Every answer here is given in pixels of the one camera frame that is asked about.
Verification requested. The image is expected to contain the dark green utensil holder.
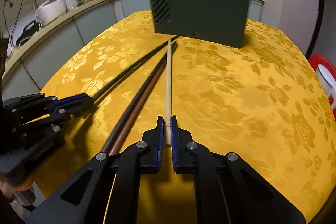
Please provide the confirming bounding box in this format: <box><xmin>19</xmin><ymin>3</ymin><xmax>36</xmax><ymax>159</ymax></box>
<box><xmin>150</xmin><ymin>0</ymin><xmax>249</xmax><ymax>48</ymax></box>

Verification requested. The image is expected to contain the black chopstick on table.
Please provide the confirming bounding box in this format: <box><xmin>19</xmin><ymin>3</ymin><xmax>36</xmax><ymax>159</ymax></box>
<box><xmin>92</xmin><ymin>40</ymin><xmax>169</xmax><ymax>105</ymax></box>

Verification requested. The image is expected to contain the reddish brown chopstick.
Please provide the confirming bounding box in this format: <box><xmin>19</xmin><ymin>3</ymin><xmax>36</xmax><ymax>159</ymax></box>
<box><xmin>101</xmin><ymin>53</ymin><xmax>168</xmax><ymax>155</ymax></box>

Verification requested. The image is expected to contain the pale wooden chopstick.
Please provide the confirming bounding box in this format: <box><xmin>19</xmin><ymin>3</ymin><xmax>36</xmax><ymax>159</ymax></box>
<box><xmin>165</xmin><ymin>39</ymin><xmax>172</xmax><ymax>145</ymax></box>

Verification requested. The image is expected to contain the red plastic chair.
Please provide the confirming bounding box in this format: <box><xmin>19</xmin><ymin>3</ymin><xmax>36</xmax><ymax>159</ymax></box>
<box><xmin>309</xmin><ymin>53</ymin><xmax>335</xmax><ymax>117</ymax></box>

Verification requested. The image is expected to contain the person's left hand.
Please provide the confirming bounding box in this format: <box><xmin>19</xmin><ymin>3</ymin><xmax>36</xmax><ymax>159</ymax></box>
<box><xmin>1</xmin><ymin>175</ymin><xmax>34</xmax><ymax>219</ymax></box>

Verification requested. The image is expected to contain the black device on counter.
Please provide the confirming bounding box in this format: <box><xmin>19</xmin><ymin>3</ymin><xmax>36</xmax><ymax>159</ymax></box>
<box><xmin>15</xmin><ymin>20</ymin><xmax>39</xmax><ymax>47</ymax></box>

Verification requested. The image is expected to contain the white rice cooker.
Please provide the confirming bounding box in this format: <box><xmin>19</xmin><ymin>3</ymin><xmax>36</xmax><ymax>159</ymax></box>
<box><xmin>35</xmin><ymin>0</ymin><xmax>67</xmax><ymax>26</ymax></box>

